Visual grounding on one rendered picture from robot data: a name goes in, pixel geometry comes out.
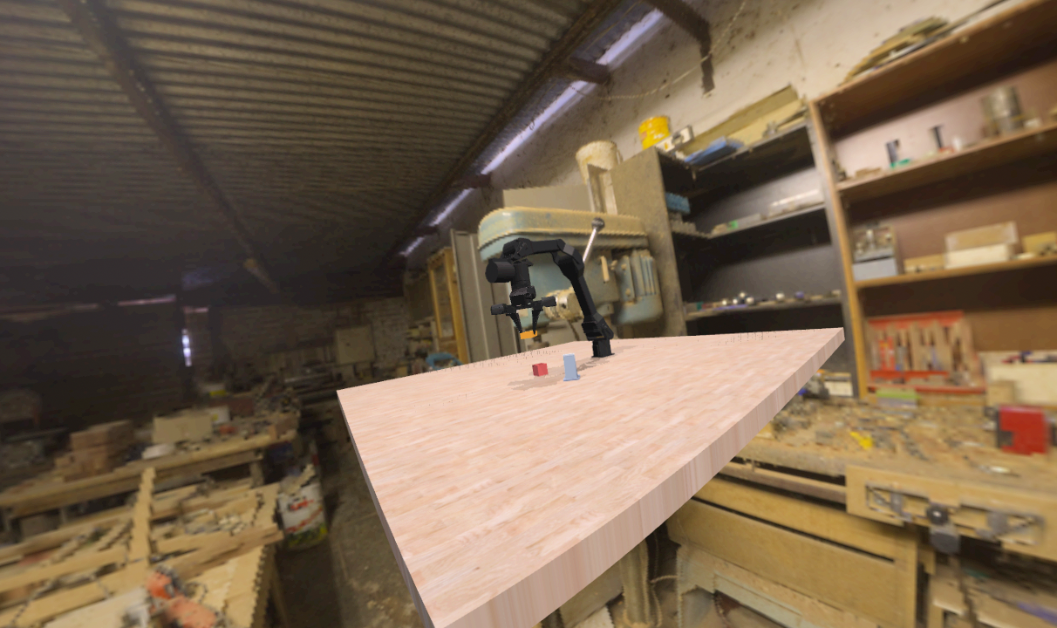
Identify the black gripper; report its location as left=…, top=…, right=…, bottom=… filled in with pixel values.
left=490, top=280, right=556, bottom=335

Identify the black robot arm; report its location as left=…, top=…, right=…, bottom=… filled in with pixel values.
left=485, top=238, right=615, bottom=358

